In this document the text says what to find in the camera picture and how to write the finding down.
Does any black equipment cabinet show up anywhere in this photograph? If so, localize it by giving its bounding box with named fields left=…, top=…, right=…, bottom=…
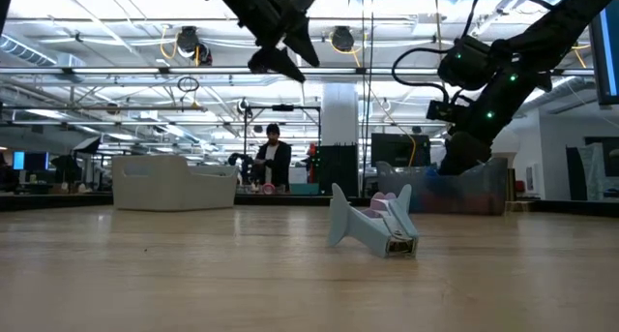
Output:
left=316, top=144, right=360, bottom=197

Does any black gantry frame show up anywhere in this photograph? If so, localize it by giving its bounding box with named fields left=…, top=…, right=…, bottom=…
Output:
left=243, top=104, right=323, bottom=197

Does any person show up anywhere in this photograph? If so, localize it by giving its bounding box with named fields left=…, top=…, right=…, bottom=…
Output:
left=251, top=122, right=294, bottom=196

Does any black ceiling cable reel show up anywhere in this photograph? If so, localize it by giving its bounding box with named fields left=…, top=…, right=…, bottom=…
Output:
left=174, top=25, right=214, bottom=67
left=329, top=25, right=357, bottom=54

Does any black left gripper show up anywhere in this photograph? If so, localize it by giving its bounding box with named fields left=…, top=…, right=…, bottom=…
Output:
left=201, top=0, right=321, bottom=84

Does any black display panel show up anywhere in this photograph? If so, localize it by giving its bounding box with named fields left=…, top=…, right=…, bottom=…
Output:
left=370, top=133, right=432, bottom=169

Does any white pillar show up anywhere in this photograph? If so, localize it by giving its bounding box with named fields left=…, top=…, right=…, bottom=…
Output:
left=320, top=82, right=360, bottom=147

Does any lit background monitor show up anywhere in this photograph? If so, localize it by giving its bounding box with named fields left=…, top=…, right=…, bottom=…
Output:
left=12, top=151, right=49, bottom=172

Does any smoky translucent plastic bin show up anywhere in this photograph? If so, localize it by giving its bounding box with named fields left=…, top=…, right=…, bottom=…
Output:
left=375, top=156, right=509, bottom=216

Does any light grey plastic bin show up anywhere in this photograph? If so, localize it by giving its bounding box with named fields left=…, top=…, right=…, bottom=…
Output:
left=111, top=154, right=241, bottom=212

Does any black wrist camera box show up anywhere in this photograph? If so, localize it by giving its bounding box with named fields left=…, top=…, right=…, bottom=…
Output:
left=425, top=99, right=461, bottom=125

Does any computer monitor blue screen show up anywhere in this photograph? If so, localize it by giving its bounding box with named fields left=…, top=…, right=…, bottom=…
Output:
left=587, top=0, right=619, bottom=106

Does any silver ventilation duct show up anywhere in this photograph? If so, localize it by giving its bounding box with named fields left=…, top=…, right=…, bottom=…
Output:
left=512, top=75, right=589, bottom=123

